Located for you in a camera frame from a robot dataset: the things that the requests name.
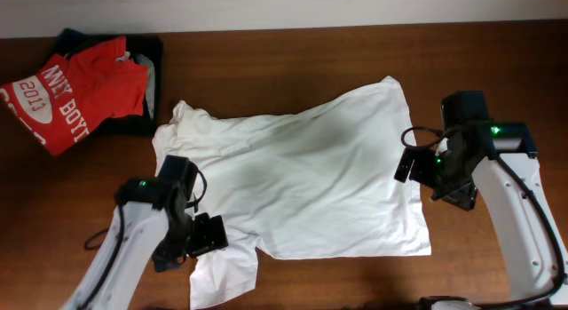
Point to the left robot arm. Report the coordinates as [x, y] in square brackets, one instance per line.
[155, 219]

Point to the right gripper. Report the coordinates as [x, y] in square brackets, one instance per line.
[422, 155]

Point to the white printed t-shirt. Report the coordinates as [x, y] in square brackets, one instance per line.
[318, 184]

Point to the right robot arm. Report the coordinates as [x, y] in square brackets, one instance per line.
[474, 155]

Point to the red printed t-shirt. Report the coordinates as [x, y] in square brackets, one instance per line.
[69, 97]

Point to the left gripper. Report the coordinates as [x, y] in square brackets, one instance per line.
[209, 236]

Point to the black folded garment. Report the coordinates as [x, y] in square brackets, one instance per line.
[145, 50]

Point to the grey folded garment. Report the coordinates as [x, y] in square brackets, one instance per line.
[143, 60]

